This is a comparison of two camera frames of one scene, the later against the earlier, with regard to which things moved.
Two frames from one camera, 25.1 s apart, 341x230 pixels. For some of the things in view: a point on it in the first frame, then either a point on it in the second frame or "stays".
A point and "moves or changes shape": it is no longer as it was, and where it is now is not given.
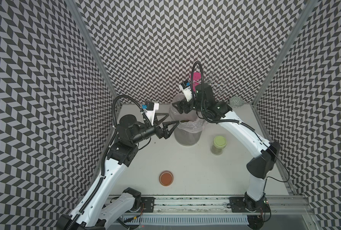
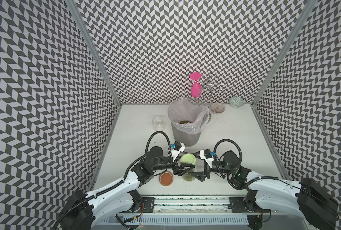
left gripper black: (164, 132) -> (179, 169)
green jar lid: (220, 142) -> (188, 158)
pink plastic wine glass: (197, 76) stays
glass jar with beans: (216, 151) -> (188, 177)
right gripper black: (185, 104) -> (198, 175)
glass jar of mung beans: (175, 113) moves or changes shape
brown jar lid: (165, 178) stays
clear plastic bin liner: (189, 122) stays
